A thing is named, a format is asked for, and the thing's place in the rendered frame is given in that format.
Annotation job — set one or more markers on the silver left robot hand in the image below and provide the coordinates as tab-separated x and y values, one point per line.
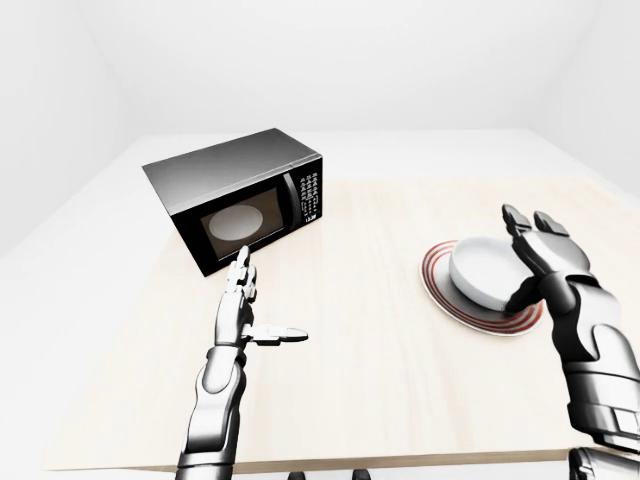
231	315

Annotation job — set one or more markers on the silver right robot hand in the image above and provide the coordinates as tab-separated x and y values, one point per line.
547	252

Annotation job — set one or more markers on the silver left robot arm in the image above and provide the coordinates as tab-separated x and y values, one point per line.
215	400

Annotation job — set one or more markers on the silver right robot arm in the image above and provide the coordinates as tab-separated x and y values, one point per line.
595	350

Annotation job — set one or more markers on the white bowl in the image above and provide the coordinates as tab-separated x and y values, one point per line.
480	272

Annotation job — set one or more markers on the white microwave turntable plate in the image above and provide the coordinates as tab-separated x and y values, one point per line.
236	223

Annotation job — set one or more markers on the white plate with red rings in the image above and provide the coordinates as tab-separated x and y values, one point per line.
440	287

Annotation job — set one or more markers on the black and silver microwave oven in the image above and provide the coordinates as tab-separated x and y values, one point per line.
225	165

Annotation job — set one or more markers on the small dark shape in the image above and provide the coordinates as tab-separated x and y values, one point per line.
296	475
360	474

